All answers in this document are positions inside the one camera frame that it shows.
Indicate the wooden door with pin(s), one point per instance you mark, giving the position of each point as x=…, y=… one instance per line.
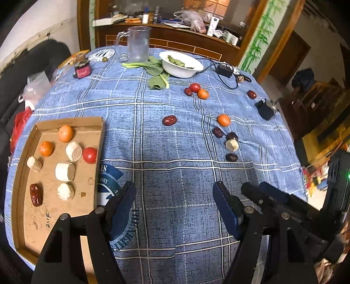
x=289, y=57

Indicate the small mandarin orange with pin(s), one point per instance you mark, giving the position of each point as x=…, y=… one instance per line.
x=203, y=94
x=223, y=120
x=46, y=148

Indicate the small red tomato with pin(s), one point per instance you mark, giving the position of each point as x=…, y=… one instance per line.
x=195, y=87

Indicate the large wrinkled red date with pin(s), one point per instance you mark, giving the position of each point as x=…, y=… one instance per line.
x=35, y=194

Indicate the small round red jujube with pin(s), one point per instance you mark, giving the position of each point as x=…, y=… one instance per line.
x=187, y=91

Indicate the cardboard tray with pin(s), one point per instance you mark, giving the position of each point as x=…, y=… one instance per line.
x=54, y=218

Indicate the white enamel basin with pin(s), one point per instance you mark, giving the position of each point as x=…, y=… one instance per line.
x=179, y=69

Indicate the large orange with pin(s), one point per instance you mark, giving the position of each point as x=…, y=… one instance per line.
x=66, y=133

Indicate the flat white box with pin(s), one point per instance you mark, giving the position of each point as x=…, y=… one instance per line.
x=108, y=21

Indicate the white boxes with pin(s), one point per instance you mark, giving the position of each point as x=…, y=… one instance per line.
x=231, y=38

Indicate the dark jacket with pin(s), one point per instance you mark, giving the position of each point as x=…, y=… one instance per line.
x=303, y=79

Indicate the green bok choy stalk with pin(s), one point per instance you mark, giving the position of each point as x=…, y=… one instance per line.
x=153, y=67

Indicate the small red label bottle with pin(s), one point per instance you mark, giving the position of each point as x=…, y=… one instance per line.
x=82, y=69

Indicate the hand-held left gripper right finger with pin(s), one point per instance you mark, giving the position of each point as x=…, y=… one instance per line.
x=225, y=210

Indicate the green leaves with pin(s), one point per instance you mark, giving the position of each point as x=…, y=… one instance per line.
x=177, y=61

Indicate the small white cup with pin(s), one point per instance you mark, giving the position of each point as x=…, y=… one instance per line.
x=145, y=18

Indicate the crumpled clear plastic bag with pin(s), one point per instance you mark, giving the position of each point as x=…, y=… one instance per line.
x=35, y=88

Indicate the dark purple passion fruit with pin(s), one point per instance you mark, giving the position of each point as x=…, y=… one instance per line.
x=233, y=135

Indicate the round patterned plate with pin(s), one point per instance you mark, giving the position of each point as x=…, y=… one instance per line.
x=95, y=56

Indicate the dark wrinkled date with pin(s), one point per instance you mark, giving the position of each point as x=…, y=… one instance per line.
x=232, y=157

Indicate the green vegetable leaf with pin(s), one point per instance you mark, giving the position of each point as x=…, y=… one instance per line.
x=156, y=83

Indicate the colourful packets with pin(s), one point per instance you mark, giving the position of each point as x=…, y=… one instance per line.
x=314, y=179

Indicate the bamboo wall painting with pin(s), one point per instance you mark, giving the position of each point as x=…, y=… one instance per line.
x=262, y=35

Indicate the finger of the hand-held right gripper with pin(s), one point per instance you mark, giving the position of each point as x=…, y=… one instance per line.
x=273, y=191
x=254, y=192

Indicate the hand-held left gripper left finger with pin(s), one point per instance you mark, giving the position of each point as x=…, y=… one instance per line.
x=121, y=210

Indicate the dark red round fruit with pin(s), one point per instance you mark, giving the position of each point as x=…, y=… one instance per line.
x=251, y=94

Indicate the large red tomato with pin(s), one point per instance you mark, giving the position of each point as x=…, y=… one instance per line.
x=89, y=155

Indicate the small brown object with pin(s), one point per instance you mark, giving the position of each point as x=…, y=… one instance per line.
x=241, y=78

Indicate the red plastic bag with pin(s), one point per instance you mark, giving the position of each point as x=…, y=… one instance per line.
x=19, y=125

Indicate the black sofa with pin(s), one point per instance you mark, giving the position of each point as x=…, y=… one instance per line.
x=27, y=62

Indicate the blue plaid tablecloth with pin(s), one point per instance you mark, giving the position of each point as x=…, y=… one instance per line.
x=164, y=153

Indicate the black power adapter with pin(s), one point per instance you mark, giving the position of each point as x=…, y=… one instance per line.
x=224, y=70

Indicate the clear plastic pitcher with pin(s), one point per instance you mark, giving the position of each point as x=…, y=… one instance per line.
x=138, y=45

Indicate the wooden counter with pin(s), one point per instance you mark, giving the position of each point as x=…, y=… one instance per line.
x=169, y=35

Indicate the large peeled sugarcane piece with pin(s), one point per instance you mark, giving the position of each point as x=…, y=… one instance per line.
x=65, y=172

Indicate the white lotion tube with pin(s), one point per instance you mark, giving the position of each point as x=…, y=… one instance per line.
x=212, y=26

